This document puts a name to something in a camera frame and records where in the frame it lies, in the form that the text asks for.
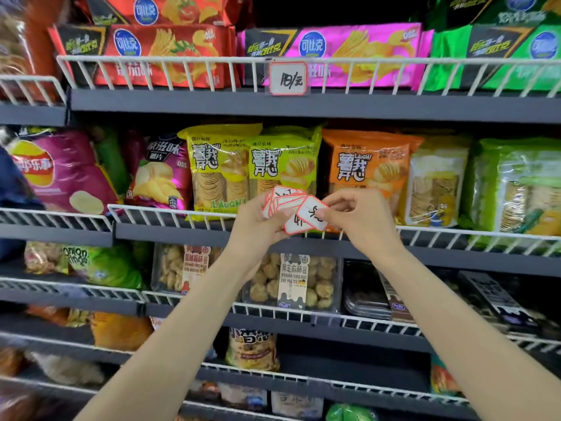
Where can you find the person's right hand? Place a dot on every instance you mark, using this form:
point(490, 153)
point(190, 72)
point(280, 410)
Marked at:
point(368, 223)

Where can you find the person's left hand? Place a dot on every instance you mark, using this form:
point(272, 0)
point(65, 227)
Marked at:
point(254, 236)

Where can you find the stack of red-bordered price tags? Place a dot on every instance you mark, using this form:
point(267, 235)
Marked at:
point(312, 213)

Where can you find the dark grey metal shelf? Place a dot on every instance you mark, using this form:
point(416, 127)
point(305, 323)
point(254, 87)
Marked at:
point(307, 107)

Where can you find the person's right forearm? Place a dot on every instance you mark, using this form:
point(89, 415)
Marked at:
point(473, 342)

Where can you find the person's left forearm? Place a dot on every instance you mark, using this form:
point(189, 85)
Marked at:
point(166, 350)

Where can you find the clear plastic label holder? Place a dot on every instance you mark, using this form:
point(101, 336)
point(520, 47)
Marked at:
point(326, 320)
point(266, 94)

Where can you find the orange cracker pack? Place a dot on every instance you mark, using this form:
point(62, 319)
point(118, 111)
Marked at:
point(368, 162)

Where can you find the dark plastic snack tray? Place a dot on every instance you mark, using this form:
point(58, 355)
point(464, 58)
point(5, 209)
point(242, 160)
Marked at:
point(495, 302)
point(364, 293)

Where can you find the clear puff snack tub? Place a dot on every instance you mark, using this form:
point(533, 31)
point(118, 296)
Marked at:
point(171, 267)
point(320, 280)

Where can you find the clear yellow cracker pack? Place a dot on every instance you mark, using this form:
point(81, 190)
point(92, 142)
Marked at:
point(434, 184)

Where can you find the yellow-green cracker pack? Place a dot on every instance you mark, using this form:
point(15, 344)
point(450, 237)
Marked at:
point(285, 162)

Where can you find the tan printed snack bag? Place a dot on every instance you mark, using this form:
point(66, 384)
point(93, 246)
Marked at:
point(252, 350)

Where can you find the dark magenta chip bag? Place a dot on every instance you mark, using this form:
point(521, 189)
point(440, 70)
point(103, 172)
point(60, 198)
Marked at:
point(158, 175)

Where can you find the green clear cracker pack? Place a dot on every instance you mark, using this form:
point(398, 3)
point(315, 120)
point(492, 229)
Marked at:
point(513, 188)

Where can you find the green white-print snack bag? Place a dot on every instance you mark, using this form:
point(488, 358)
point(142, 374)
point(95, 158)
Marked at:
point(105, 267)

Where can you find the green chip bag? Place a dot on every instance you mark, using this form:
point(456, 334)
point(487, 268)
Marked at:
point(111, 157)

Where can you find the orange green snack bag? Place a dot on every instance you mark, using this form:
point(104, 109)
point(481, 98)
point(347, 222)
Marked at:
point(445, 377)

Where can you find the magenta long chip pack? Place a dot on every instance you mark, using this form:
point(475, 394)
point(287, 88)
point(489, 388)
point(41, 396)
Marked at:
point(350, 43)

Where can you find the red long chip pack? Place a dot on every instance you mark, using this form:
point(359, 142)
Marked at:
point(175, 43)
point(175, 8)

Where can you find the brown snack bag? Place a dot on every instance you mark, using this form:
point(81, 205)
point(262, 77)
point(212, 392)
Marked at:
point(44, 258)

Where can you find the small orange snack bag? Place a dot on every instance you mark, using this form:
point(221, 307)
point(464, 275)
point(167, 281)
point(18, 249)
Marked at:
point(48, 315)

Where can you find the green long chip pack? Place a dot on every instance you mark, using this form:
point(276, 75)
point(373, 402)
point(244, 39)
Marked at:
point(504, 48)
point(482, 8)

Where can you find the white fluffy snack bag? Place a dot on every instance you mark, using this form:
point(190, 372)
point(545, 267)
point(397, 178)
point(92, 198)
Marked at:
point(65, 370)

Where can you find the light blue chip bag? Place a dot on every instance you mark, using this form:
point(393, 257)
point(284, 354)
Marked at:
point(13, 188)

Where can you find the orange clear snack bag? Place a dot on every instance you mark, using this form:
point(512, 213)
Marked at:
point(26, 39)

